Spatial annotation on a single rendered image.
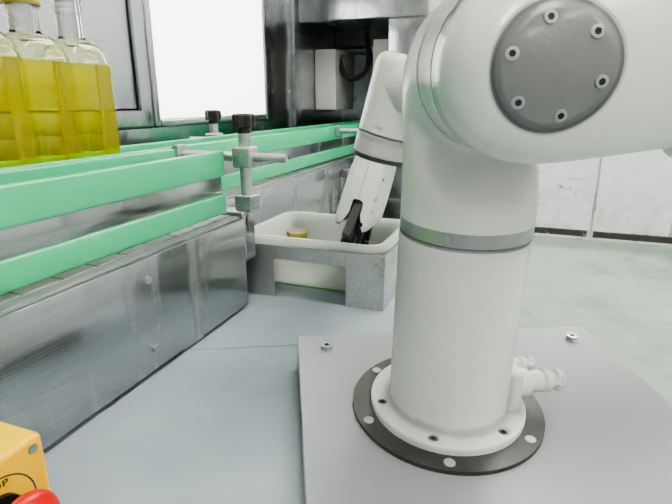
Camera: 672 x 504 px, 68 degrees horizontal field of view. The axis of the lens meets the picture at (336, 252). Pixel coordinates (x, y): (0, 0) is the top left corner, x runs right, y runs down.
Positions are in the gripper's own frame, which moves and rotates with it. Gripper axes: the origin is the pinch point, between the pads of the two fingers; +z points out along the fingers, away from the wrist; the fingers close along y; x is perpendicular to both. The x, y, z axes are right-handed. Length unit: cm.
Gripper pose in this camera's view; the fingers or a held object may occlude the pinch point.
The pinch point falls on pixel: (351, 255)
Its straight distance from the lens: 74.9
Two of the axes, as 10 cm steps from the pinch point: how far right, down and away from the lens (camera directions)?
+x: 9.1, 3.3, -2.3
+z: -2.4, 9.0, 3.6
